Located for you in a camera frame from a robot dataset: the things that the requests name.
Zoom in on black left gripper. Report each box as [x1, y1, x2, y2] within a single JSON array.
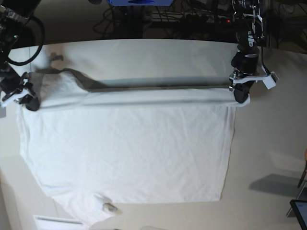
[[228, 69, 259, 104]]

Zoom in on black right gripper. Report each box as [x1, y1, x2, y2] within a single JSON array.
[[14, 73, 40, 111]]

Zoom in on white T-shirt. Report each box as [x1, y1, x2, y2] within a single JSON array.
[[17, 72, 239, 226]]

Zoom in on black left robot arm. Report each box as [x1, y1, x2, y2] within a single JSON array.
[[230, 0, 265, 104]]

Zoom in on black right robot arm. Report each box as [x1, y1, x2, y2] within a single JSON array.
[[0, 0, 46, 112]]

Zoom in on white paper sheet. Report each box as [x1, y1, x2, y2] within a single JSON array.
[[33, 215, 89, 230]]

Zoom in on tablet screen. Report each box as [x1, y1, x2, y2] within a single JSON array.
[[290, 199, 307, 230]]

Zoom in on blue box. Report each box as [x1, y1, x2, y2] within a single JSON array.
[[107, 0, 173, 6]]

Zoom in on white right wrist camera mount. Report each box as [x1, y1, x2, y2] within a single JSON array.
[[0, 85, 31, 118]]

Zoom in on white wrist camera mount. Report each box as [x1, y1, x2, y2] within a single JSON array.
[[0, 85, 31, 118], [230, 70, 280, 90]]

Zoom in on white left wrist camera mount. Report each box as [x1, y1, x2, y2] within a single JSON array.
[[230, 70, 280, 90]]

